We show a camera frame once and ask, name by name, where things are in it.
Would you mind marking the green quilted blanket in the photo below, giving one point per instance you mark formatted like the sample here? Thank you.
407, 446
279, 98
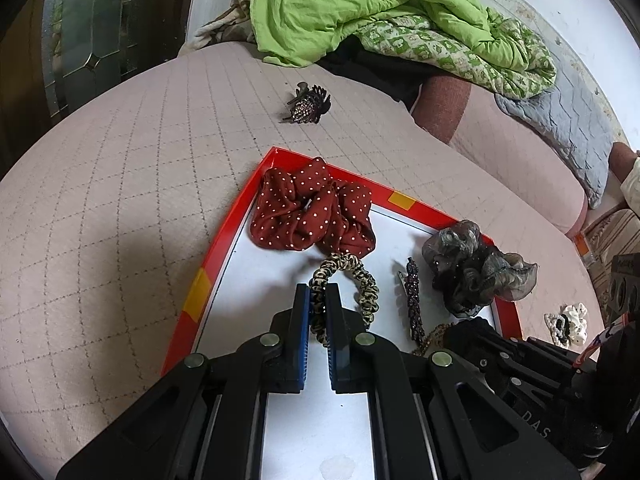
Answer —
350, 5

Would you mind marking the grey quilted blanket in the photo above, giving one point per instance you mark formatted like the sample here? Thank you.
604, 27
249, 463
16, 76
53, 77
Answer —
565, 125

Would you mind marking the grey organza scrunchie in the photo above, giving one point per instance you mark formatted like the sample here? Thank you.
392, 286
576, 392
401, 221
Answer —
465, 265

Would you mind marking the wooden glass-panel door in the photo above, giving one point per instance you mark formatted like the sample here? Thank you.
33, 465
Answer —
90, 50

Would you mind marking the striped beige cushion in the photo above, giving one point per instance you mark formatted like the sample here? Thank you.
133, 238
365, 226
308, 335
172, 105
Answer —
612, 235

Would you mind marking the red cardboard tray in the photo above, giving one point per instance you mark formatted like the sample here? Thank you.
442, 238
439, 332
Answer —
415, 240

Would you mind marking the leopard print scrunchie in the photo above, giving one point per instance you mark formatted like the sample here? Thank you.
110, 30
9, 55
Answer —
365, 285

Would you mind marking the red polka dot scrunchie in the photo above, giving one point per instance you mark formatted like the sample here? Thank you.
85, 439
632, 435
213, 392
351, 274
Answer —
280, 210

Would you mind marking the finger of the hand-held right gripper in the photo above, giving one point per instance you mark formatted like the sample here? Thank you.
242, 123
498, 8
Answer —
555, 355
480, 345

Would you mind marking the dark rhinestone barrette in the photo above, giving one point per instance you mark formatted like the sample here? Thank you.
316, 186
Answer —
412, 295

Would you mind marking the black rhinestone claw clip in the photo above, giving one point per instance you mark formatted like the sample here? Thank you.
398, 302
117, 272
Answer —
305, 107

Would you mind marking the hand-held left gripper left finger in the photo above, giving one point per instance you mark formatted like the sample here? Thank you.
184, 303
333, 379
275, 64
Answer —
301, 340

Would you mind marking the pink bolster pillow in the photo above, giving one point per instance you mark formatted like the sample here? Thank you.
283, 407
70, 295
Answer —
500, 160

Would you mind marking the black cloth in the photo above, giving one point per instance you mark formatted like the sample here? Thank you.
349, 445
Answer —
380, 70

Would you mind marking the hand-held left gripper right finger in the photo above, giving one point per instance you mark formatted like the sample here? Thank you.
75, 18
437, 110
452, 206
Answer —
336, 340

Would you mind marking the orange small box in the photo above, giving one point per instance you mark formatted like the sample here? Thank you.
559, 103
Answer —
584, 250

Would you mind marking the gold brown hair band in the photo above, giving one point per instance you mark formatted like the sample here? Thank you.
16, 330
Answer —
432, 337

